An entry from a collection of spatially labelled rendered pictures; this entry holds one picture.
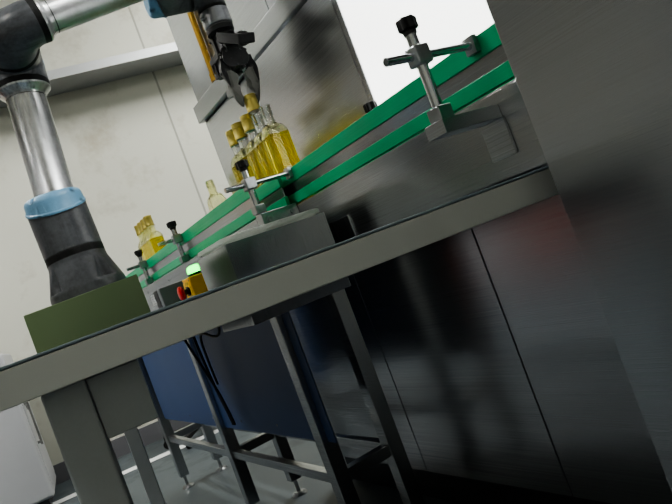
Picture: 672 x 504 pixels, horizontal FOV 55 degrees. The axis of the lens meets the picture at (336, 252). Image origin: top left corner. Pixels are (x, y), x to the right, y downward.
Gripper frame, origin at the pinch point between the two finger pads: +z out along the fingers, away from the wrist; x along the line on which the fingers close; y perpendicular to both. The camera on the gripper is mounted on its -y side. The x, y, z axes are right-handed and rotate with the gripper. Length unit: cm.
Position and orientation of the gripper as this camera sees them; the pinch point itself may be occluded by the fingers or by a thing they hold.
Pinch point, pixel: (249, 98)
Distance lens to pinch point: 169.2
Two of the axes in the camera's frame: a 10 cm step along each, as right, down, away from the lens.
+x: -8.1, 3.0, -5.1
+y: -4.8, 1.9, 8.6
